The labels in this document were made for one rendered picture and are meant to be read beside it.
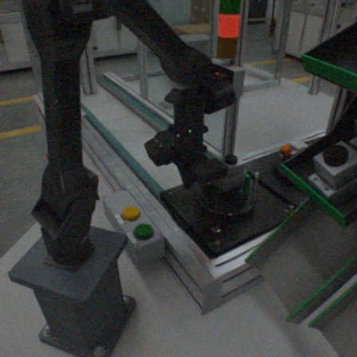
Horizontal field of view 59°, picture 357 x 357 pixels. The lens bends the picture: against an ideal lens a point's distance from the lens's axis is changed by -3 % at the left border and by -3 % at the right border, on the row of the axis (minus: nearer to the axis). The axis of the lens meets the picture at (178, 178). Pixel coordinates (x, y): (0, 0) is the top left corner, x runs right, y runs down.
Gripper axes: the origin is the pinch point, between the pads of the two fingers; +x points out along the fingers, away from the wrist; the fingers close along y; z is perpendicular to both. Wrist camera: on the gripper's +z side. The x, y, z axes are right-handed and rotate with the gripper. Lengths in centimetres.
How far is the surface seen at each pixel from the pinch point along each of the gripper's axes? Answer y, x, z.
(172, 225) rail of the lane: -0.5, 12.7, 3.4
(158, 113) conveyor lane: -59, 13, -23
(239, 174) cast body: 2.2, 2.8, -12.3
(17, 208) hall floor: -163, 109, 39
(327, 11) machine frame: -63, -20, -119
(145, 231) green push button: -0.5, 11.5, 10.1
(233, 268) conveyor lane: 16.7, 12.6, -0.6
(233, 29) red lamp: -16.6, -24.1, -22.7
